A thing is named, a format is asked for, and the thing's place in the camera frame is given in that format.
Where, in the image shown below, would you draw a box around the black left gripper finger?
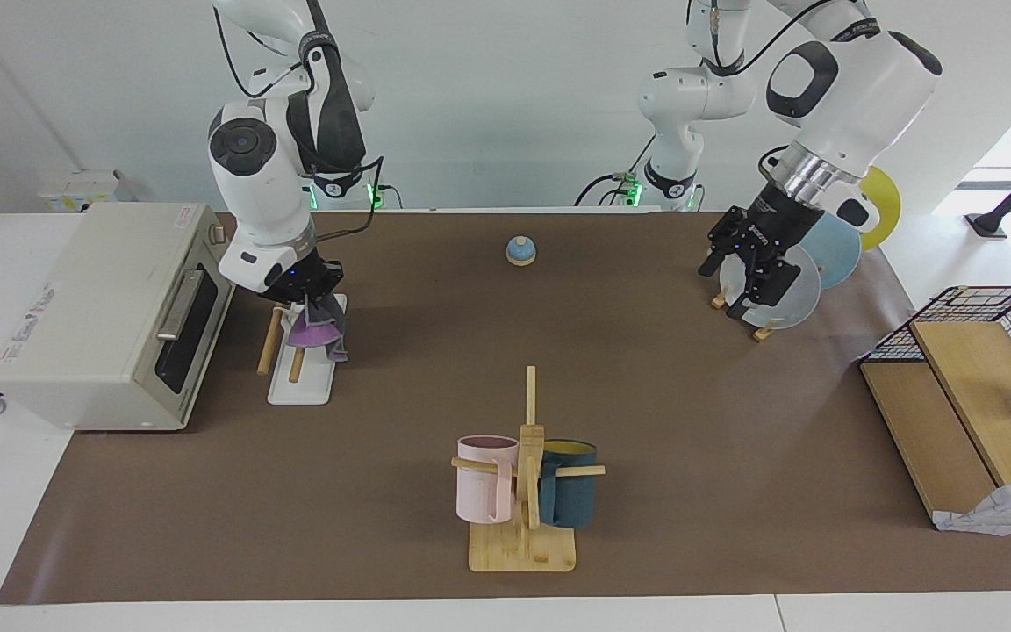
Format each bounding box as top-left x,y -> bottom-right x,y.
699,208 -> 749,280
728,262 -> 803,320

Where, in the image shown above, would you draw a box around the purple and grey towel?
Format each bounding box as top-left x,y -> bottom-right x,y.
286,294 -> 351,363

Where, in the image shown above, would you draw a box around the wooden plate rack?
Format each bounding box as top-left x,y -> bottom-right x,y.
710,288 -> 778,343

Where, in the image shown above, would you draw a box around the white towel rack wooden bars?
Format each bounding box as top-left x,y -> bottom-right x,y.
257,294 -> 349,406

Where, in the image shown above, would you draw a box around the grey plate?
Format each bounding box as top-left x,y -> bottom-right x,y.
719,241 -> 821,331

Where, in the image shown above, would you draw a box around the light blue plate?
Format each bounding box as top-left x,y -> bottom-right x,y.
799,211 -> 863,291

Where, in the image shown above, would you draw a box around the yellow plate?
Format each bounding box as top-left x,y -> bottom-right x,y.
857,167 -> 902,252

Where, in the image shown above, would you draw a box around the brown table mat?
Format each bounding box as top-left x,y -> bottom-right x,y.
0,211 -> 1011,605

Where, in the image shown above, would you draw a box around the beige toaster oven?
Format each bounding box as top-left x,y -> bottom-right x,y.
0,204 -> 240,431

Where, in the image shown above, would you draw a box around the pink mug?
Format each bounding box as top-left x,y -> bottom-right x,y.
456,435 -> 520,525

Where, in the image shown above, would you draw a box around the dark teal mug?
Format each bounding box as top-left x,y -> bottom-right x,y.
539,440 -> 599,529

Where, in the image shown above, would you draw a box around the wooden mug tree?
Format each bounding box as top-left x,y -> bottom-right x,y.
451,366 -> 606,573

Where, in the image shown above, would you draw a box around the white patterned sheet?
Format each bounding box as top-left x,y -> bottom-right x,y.
934,474 -> 1011,536

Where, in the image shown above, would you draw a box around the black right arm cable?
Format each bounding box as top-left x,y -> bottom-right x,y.
214,0 -> 384,240

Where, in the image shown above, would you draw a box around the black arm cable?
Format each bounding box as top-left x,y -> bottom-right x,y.
688,0 -> 833,76
214,0 -> 384,240

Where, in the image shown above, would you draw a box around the black base cable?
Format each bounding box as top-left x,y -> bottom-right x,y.
574,132 -> 649,208

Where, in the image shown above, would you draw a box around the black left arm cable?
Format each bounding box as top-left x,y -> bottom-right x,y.
688,0 -> 833,76

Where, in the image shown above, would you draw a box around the wooden shelf with wire basket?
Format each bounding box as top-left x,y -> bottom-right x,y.
859,285 -> 1011,536

